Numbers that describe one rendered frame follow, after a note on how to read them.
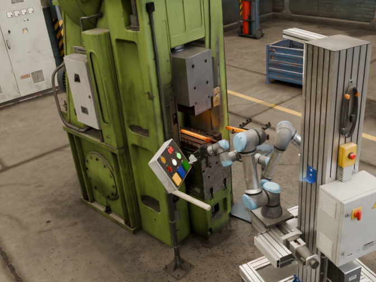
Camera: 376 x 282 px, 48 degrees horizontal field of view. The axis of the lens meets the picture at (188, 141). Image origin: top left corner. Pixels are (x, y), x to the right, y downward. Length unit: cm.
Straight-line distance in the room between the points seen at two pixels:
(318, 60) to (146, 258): 243
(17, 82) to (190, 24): 539
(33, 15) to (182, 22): 523
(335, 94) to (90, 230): 293
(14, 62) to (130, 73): 502
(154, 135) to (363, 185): 164
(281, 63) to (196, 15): 415
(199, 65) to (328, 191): 146
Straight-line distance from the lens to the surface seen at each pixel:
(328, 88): 239
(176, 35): 335
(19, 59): 832
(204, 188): 371
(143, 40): 314
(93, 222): 456
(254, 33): 1089
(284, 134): 305
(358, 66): 244
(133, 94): 353
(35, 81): 848
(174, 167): 314
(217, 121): 391
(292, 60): 735
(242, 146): 266
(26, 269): 428
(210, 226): 401
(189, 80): 330
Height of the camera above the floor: 266
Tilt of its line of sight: 27 degrees down
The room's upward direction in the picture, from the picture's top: 6 degrees counter-clockwise
